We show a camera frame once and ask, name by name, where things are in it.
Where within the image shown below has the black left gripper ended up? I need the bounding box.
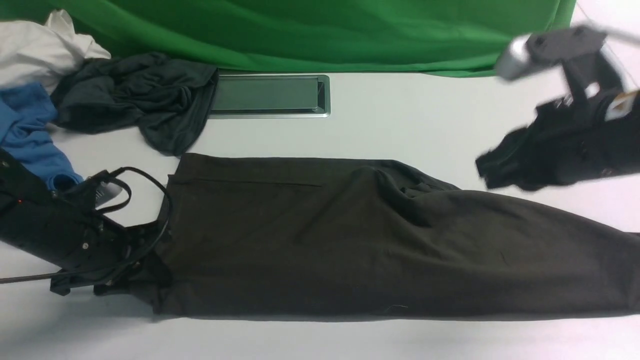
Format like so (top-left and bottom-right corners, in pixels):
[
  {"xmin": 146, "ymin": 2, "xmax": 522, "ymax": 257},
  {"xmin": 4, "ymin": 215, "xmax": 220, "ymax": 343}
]
[{"xmin": 49, "ymin": 220, "xmax": 166, "ymax": 296}]

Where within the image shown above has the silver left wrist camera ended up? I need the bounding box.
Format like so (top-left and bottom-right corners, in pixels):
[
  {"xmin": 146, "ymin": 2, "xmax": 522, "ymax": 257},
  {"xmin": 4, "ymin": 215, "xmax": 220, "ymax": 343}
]
[{"xmin": 60, "ymin": 172, "xmax": 132, "ymax": 216}]

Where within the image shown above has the black left camera cable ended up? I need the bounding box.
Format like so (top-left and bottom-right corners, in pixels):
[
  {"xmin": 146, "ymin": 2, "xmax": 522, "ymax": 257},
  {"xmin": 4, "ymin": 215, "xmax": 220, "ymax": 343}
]
[{"xmin": 0, "ymin": 166, "xmax": 173, "ymax": 285}]

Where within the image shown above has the blue shirt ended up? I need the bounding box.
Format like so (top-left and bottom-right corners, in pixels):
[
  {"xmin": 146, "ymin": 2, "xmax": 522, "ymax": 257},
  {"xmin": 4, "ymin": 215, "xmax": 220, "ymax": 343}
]
[{"xmin": 0, "ymin": 82, "xmax": 83, "ymax": 191}]

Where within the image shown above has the table cable grommet plate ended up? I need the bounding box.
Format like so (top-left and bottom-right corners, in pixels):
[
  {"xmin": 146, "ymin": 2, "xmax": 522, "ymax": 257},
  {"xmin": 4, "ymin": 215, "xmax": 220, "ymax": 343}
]
[{"xmin": 210, "ymin": 74, "xmax": 331, "ymax": 119}]

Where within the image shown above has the white cloth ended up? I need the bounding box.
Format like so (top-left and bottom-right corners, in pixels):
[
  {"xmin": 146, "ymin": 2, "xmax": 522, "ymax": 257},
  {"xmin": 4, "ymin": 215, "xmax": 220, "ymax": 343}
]
[{"xmin": 0, "ymin": 9, "xmax": 111, "ymax": 94}]

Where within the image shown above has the dark teal crumpled shirt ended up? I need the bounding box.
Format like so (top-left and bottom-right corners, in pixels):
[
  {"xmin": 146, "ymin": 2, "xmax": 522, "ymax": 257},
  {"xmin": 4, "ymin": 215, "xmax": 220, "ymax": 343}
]
[{"xmin": 50, "ymin": 52, "xmax": 219, "ymax": 157}]

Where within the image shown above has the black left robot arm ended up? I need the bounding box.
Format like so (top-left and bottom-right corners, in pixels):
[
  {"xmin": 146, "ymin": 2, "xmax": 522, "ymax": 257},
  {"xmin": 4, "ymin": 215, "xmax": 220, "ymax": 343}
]
[{"xmin": 0, "ymin": 151, "xmax": 173, "ymax": 296}]

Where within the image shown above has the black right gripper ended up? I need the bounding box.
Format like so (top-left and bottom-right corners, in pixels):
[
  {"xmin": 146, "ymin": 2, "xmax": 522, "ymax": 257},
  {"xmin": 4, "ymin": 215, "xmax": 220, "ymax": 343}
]
[{"xmin": 475, "ymin": 92, "xmax": 640, "ymax": 192}]

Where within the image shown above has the green backdrop cloth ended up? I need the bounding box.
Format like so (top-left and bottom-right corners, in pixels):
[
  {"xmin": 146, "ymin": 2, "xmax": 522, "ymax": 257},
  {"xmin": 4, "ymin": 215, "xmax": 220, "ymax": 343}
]
[{"xmin": 1, "ymin": 0, "xmax": 576, "ymax": 78}]

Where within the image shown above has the dark gray long-sleeved shirt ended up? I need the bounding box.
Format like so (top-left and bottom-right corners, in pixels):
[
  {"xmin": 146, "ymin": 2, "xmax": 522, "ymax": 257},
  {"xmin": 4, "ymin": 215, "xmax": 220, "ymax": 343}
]
[{"xmin": 130, "ymin": 153, "xmax": 640, "ymax": 321}]

